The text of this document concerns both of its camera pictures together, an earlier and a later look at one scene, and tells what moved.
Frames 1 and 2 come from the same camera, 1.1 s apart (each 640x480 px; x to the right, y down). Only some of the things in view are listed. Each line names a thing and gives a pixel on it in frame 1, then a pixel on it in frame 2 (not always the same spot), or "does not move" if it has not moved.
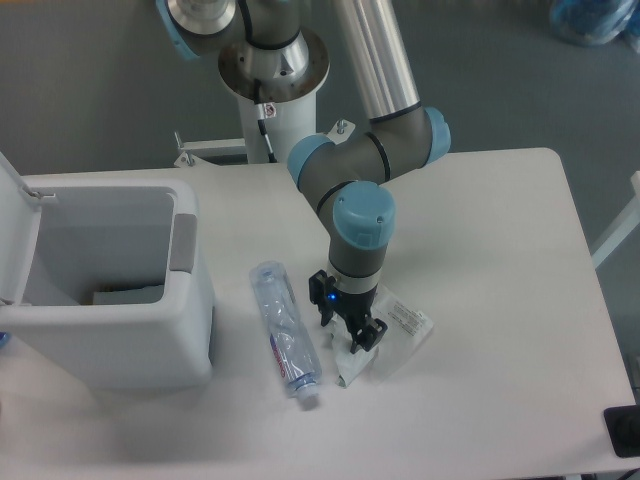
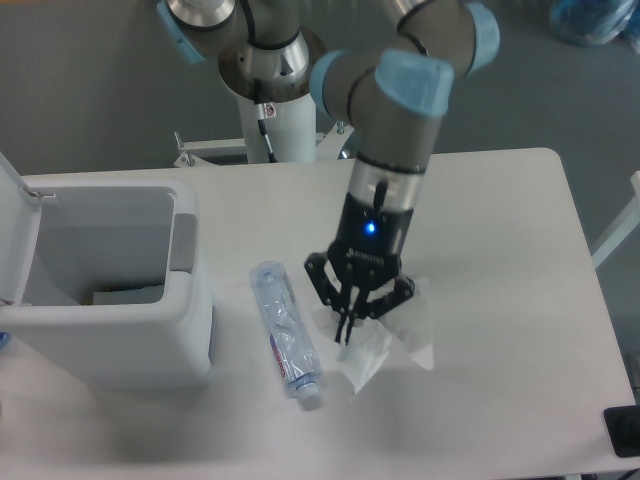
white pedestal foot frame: (194, 147) does not move
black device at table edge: (623, 426) does not move
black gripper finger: (368, 337) → (404, 289)
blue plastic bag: (593, 22) does not move
